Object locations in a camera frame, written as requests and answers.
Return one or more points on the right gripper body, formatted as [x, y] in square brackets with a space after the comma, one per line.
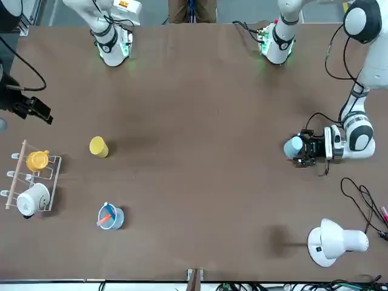
[7, 97]

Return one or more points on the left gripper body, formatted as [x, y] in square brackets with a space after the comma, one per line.
[316, 145]

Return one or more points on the blue plastic cup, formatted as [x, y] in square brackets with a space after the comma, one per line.
[292, 147]

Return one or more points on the yellow plastic cup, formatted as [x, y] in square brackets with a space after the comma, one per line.
[98, 147]

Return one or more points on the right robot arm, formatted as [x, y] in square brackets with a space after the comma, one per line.
[109, 39]

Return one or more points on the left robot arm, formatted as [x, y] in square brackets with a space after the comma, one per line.
[376, 60]

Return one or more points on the yellow mug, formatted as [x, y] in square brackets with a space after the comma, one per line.
[37, 160]

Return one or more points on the white desk lamp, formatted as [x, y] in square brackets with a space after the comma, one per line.
[339, 242]

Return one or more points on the white ceramic mug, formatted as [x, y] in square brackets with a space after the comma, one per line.
[30, 200]

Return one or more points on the pink marker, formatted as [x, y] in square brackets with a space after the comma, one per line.
[385, 213]

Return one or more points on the green circuit board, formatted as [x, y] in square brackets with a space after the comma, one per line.
[263, 39]

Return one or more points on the blue marker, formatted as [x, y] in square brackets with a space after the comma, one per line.
[111, 210]

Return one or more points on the orange marker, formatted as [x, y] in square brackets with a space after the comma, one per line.
[104, 219]

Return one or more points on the white box orange label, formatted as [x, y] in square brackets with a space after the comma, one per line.
[127, 9]

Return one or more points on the clear plastic beaker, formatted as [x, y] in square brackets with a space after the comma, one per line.
[119, 218]

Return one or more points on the wooden table brace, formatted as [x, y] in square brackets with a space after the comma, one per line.
[195, 279]

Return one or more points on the person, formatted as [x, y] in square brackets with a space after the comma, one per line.
[192, 10]

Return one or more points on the grey aluminium frame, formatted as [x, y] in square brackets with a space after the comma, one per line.
[28, 15]

